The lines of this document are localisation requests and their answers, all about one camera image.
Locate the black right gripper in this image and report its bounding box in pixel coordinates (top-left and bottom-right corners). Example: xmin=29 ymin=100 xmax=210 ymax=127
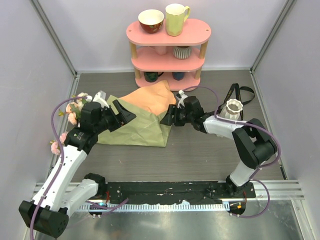
xmin=160 ymin=104 xmax=194 ymax=127

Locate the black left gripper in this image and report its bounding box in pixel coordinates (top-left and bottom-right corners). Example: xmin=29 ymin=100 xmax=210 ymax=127
xmin=94 ymin=100 xmax=136 ymax=134

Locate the green orange wrapping paper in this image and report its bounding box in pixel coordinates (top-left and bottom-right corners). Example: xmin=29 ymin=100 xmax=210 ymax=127
xmin=97 ymin=80 xmax=177 ymax=147

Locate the pink artificial flower bouquet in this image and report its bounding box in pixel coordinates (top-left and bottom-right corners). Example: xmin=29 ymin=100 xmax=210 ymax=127
xmin=50 ymin=92 xmax=92 ymax=156

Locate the black printed ribbon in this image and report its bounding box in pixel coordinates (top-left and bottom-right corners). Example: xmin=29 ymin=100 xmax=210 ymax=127
xmin=216 ymin=83 xmax=256 ymax=114

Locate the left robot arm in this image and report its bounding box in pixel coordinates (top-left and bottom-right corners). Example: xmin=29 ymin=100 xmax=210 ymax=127
xmin=18 ymin=100 xmax=136 ymax=239

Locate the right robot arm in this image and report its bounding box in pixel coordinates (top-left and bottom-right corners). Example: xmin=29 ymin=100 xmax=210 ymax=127
xmin=160 ymin=96 xmax=281 ymax=198

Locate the white ribbed vase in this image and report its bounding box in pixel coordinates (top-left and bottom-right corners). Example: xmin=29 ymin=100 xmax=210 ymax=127
xmin=218 ymin=99 xmax=243 ymax=121

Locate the dark blue cup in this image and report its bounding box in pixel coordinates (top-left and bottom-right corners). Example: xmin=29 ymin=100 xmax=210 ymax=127
xmin=172 ymin=72 xmax=185 ymax=81

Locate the dark green mug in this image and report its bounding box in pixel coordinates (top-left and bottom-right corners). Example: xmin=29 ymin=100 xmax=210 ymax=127
xmin=143 ymin=71 xmax=164 ymax=83

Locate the striped grey cup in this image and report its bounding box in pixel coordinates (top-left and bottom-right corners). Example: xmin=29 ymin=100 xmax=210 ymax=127
xmin=173 ymin=46 xmax=192 ymax=60

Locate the pink mug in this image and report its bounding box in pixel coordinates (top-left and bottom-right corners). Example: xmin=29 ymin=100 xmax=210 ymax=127
xmin=150 ymin=46 xmax=167 ymax=56

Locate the pink three-tier shelf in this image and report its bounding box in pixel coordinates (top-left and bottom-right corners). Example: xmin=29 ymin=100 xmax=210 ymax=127
xmin=126 ymin=18 xmax=212 ymax=91

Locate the red white bowl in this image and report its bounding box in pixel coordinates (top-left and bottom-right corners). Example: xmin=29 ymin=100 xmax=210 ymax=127
xmin=138 ymin=9 xmax=165 ymax=34

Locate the yellow ceramic mug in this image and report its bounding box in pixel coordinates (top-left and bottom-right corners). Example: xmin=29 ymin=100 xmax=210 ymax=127
xmin=165 ymin=3 xmax=190 ymax=37

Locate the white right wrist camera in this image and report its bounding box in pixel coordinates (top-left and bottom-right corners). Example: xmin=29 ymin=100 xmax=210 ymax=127
xmin=176 ymin=89 xmax=188 ymax=104

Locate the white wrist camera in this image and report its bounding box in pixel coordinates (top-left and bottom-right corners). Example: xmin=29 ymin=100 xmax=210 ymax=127
xmin=92 ymin=90 xmax=109 ymax=108
xmin=176 ymin=89 xmax=188 ymax=104

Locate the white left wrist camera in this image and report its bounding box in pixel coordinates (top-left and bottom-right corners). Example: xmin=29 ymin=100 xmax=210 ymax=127
xmin=92 ymin=90 xmax=109 ymax=108

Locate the white slotted cable duct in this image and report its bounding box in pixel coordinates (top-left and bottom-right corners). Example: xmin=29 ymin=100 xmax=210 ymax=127
xmin=74 ymin=201 xmax=231 ymax=213

